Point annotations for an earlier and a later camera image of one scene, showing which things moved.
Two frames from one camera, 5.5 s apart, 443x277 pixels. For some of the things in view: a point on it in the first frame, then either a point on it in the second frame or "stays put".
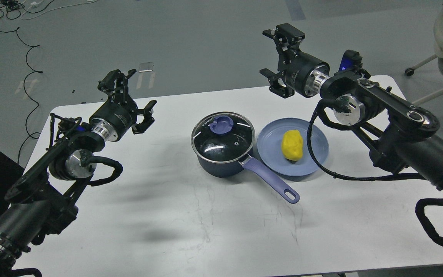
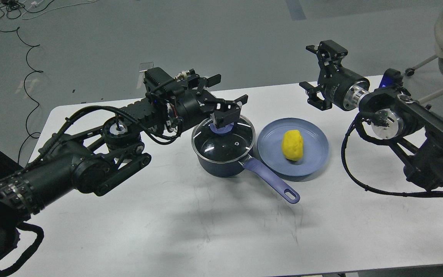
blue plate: (269, 151) stays put
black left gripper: (114, 118) to (189, 106)
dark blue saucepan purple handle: (218, 169) stays put
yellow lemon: (292, 145) stays put
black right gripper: (303, 73) to (342, 87)
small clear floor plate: (145, 67) stays put
